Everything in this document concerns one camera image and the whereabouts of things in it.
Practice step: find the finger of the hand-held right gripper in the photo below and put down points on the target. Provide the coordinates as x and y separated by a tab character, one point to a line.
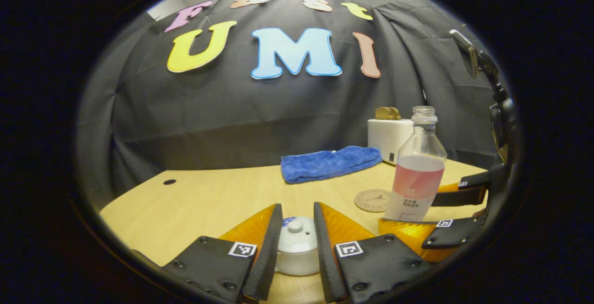
457	234
459	197

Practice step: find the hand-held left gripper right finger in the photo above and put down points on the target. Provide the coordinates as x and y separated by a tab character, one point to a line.
325	267

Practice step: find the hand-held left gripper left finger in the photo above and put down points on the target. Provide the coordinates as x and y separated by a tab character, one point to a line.
267	262

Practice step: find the clear water bottle pink label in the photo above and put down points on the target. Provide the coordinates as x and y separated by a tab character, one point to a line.
417	178

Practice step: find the round wooden coaster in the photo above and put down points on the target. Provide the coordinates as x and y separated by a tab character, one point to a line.
369	200

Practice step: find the white toaster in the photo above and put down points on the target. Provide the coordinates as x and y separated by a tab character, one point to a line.
387	139

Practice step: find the blue towel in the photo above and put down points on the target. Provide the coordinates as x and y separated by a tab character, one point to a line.
329	162

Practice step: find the brown bread slice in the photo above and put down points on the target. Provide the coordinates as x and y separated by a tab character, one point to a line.
387	113

